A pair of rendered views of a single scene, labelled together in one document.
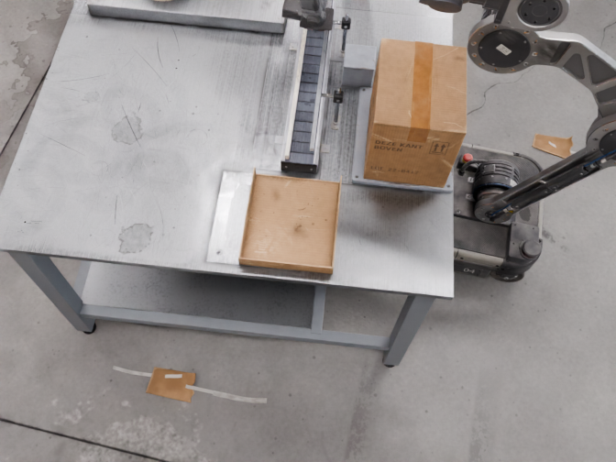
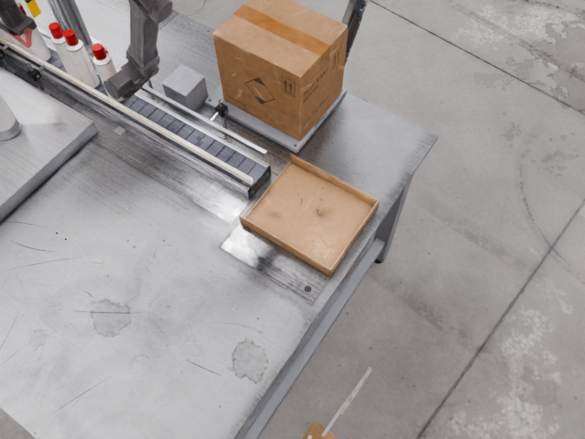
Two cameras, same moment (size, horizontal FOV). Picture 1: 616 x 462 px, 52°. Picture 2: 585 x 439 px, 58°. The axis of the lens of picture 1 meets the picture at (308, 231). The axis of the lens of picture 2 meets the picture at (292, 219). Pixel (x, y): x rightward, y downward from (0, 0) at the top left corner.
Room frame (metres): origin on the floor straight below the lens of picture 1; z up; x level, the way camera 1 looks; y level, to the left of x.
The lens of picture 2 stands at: (0.51, 0.73, 2.14)
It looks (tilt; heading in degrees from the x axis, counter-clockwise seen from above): 60 degrees down; 302
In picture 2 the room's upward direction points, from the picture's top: 1 degrees counter-clockwise
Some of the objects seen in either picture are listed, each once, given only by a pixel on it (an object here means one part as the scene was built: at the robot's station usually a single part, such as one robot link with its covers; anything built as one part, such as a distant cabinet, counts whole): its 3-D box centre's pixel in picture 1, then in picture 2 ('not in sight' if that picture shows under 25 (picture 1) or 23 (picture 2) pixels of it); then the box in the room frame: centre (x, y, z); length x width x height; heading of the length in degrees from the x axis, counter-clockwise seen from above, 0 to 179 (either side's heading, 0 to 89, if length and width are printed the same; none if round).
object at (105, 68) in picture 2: not in sight; (108, 73); (1.60, 0.01, 0.98); 0.05 x 0.05 x 0.20
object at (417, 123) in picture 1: (413, 115); (281, 65); (1.17, -0.28, 0.99); 0.30 x 0.24 x 0.27; 176
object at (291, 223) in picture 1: (291, 218); (309, 211); (0.88, 0.05, 0.85); 0.30 x 0.26 x 0.04; 177
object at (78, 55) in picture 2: not in sight; (80, 59); (1.71, 0.01, 0.98); 0.05 x 0.05 x 0.20
